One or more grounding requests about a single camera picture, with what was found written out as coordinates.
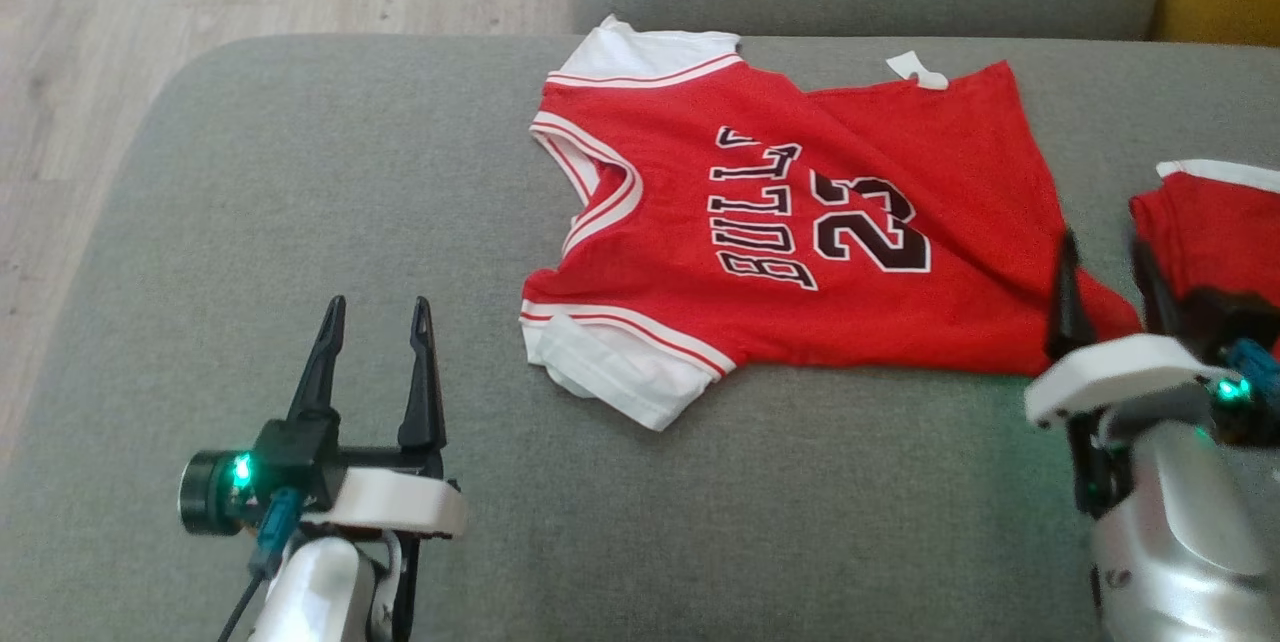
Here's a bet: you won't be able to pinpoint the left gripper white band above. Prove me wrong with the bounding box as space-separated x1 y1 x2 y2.
287 296 468 540

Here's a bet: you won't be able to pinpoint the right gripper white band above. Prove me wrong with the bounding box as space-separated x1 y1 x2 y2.
1024 227 1216 431

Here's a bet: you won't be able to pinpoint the red shorts with white stripe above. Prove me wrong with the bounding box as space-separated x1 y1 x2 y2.
1128 159 1280 363

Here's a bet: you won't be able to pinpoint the red Bulls 23 jersey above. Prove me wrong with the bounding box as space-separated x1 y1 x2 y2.
518 15 1144 433

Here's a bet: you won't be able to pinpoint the grey sofa seat cushion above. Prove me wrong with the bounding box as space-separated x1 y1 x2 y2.
0 34 1280 642

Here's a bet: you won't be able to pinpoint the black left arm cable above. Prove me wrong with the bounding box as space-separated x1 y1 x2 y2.
215 487 304 642

